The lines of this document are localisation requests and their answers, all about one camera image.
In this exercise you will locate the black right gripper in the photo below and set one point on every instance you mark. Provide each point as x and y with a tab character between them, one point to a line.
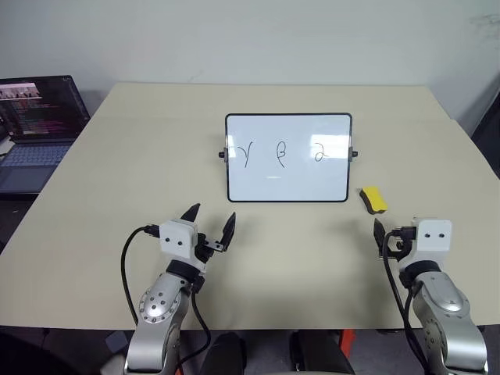
402	251

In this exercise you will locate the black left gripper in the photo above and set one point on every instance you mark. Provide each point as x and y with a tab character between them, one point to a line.
201	248

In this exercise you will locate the yellow and black eraser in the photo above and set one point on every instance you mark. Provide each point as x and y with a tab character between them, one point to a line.
374	198

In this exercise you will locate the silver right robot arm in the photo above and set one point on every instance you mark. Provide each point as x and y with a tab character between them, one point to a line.
445	308

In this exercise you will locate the small black-framed whiteboard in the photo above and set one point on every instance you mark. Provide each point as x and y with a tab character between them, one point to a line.
287	172

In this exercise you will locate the red part under table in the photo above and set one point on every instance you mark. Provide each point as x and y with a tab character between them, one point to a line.
348	338

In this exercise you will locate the dark rounded shape under table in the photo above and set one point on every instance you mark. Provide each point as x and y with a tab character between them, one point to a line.
224	353
318	353

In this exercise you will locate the grey block under table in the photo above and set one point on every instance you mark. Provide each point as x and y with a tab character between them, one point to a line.
116	341

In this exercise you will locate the dark object beside table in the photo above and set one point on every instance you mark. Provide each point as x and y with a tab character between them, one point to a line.
486	129

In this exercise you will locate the open blue-grey laptop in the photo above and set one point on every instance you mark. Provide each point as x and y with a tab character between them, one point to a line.
31	129

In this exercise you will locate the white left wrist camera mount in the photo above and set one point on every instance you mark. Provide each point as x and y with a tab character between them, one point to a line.
176	237

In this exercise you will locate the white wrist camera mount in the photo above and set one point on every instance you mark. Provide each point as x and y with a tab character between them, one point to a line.
433	236
176	237

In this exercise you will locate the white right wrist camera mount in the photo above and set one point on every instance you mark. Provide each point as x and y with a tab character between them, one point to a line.
433	236

